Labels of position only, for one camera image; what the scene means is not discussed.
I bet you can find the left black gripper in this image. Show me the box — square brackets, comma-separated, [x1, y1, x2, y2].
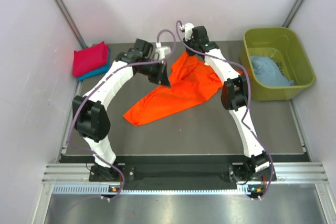
[137, 59, 170, 88]

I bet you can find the orange t shirt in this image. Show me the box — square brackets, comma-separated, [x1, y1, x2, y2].
[122, 51, 245, 127]

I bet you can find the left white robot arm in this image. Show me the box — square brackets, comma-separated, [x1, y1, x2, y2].
[72, 39, 172, 182]

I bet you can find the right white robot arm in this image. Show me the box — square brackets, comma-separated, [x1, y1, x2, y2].
[176, 21, 274, 181]

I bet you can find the folded teal t shirt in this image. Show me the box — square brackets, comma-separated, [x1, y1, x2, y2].
[77, 46, 111, 81]

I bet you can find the folded pink t shirt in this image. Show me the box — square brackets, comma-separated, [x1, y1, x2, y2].
[72, 41, 109, 78]

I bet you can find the light blue t shirt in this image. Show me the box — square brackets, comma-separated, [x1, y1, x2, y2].
[250, 56, 295, 87]

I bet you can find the olive green plastic bin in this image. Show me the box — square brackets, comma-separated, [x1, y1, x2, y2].
[240, 27, 316, 101]

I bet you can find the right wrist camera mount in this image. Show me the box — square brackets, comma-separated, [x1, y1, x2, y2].
[179, 23, 195, 41]

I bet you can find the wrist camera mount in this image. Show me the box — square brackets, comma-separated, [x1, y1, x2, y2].
[152, 42, 171, 61]
[179, 23, 195, 41]

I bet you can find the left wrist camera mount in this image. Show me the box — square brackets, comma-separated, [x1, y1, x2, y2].
[152, 42, 171, 61]

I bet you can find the slotted grey cable duct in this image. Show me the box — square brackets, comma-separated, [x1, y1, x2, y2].
[52, 184, 262, 196]

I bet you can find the aluminium frame rail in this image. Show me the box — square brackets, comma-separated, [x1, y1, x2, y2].
[42, 162, 328, 184]

